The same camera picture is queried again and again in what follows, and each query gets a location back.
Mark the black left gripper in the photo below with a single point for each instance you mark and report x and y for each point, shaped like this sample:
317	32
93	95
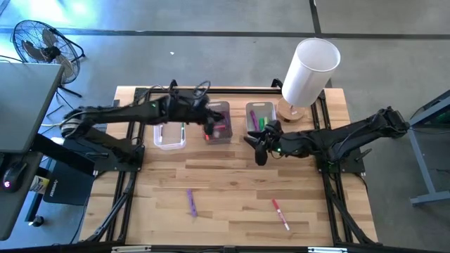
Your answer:
207	114

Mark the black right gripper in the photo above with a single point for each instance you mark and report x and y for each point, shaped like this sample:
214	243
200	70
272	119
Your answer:
269	138

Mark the green highlighter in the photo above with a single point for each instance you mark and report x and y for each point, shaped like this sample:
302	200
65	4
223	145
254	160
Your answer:
261	124

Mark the dark purple highlighter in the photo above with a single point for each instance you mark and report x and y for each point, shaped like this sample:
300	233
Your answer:
254	120

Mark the orange highlighter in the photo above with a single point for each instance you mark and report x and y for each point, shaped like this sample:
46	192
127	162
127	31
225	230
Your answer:
207	137

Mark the thin green capped marker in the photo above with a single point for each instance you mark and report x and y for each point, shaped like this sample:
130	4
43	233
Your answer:
182	131

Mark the thin brown capped marker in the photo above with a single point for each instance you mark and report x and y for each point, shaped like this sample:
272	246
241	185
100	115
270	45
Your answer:
161	134

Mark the light purple highlighter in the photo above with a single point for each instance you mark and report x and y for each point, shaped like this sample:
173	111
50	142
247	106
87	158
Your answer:
192	203

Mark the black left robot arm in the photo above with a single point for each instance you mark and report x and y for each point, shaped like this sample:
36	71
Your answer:
123	112

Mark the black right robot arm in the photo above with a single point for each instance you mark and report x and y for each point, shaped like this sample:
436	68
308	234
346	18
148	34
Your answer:
334	138

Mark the dark grey plastic bin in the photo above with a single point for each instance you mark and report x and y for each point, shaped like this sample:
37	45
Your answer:
228	135

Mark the light grey plastic bin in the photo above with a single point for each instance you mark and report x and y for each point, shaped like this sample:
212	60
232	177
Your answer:
270	112

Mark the round wooden lamp base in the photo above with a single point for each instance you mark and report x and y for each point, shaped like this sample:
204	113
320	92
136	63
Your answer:
293	114

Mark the clear plastic bin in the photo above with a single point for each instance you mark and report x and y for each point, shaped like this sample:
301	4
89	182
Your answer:
172	137

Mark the thin red capped marker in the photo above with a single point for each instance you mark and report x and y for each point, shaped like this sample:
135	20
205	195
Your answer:
280	214

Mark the white cylindrical lamp shade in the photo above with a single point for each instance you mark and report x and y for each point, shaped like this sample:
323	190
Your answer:
309	70

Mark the small black patch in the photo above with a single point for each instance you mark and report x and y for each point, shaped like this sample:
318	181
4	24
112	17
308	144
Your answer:
116	104

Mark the black diagonal bar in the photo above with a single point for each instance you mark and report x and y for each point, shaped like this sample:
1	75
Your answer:
63	154

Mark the grey metal side table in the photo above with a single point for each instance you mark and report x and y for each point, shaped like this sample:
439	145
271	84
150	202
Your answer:
418	154

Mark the black tool case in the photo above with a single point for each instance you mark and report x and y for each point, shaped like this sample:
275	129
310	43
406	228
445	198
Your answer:
67	186

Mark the black floor fan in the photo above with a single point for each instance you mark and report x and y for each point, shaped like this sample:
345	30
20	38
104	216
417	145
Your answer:
45	52

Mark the yellow white box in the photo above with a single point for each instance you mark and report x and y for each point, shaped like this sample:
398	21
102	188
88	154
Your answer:
40	182

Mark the light grey desk panel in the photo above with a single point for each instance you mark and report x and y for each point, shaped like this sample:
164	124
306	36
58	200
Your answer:
24	105

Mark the black caster wheel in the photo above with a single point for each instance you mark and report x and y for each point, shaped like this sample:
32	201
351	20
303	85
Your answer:
37	220

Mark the black computer mouse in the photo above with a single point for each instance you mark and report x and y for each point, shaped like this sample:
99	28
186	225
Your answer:
14	175

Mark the dark grey desk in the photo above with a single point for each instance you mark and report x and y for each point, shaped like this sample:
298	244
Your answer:
14	218

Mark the black metal table frame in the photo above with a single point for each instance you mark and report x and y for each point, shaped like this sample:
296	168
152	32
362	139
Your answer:
246	90

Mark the silver frame bracket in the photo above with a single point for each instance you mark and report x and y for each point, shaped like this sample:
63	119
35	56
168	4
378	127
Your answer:
327	250
130	249

